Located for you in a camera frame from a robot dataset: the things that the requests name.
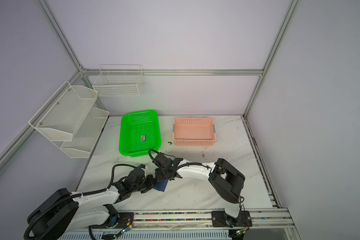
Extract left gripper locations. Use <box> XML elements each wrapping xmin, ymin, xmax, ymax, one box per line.
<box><xmin>132</xmin><ymin>174</ymin><xmax>159</xmax><ymax>194</ymax></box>

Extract dark blue paper napkin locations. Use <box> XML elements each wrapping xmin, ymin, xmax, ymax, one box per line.
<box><xmin>153</xmin><ymin>180</ymin><xmax>168</xmax><ymax>192</ymax></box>

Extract green plastic basket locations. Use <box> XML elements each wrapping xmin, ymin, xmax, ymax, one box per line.
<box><xmin>119</xmin><ymin>110</ymin><xmax>162</xmax><ymax>158</ymax></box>

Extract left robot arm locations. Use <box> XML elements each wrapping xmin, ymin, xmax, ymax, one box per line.
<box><xmin>24</xmin><ymin>166</ymin><xmax>158</xmax><ymax>240</ymax></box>

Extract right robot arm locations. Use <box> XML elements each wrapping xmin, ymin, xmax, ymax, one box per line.
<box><xmin>148</xmin><ymin>149</ymin><xmax>246</xmax><ymax>220</ymax></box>

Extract pink plastic basket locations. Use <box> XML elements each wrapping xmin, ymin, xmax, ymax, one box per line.
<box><xmin>173</xmin><ymin>117</ymin><xmax>217</xmax><ymax>146</ymax></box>

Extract white mesh lower shelf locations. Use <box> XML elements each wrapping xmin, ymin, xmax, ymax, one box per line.
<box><xmin>60</xmin><ymin>108</ymin><xmax>109</xmax><ymax>159</ymax></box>

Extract white mesh shelf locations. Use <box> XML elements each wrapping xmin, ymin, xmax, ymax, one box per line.
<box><xmin>60</xmin><ymin>108</ymin><xmax>109</xmax><ymax>159</ymax></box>
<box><xmin>29</xmin><ymin>81</ymin><xmax>98</xmax><ymax>142</ymax></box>

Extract white mesh upper shelf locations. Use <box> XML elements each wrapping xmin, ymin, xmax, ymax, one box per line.
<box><xmin>29</xmin><ymin>81</ymin><xmax>98</xmax><ymax>142</ymax></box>

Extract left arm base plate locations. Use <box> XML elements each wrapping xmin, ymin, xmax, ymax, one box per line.
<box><xmin>106</xmin><ymin>212</ymin><xmax>134</xmax><ymax>229</ymax></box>

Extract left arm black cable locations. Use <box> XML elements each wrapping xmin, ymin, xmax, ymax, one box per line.
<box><xmin>23</xmin><ymin>163</ymin><xmax>139</xmax><ymax>240</ymax></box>

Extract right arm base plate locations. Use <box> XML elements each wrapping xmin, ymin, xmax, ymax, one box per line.
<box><xmin>211</xmin><ymin>210</ymin><xmax>253</xmax><ymax>228</ymax></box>

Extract white wire wall basket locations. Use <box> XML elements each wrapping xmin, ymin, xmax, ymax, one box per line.
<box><xmin>93</xmin><ymin>65</ymin><xmax>144</xmax><ymax>97</ymax></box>

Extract aluminium mounting rail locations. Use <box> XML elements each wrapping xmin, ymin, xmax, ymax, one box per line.
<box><xmin>46</xmin><ymin>207</ymin><xmax>296</xmax><ymax>233</ymax></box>

